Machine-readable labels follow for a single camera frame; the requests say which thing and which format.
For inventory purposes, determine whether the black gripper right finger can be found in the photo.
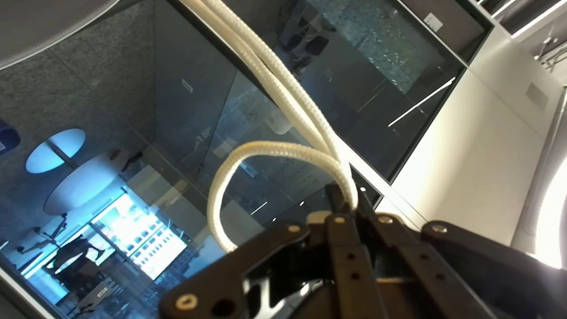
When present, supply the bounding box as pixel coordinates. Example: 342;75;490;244
354;185;567;319

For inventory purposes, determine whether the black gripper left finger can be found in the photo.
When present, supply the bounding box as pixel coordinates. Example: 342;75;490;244
157;184;386;319

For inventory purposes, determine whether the white braided rope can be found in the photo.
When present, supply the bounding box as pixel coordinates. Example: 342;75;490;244
175;0;359;254

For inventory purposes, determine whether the round table behind glass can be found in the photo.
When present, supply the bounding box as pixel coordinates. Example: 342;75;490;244
42;153;129;217
23;125;88;176

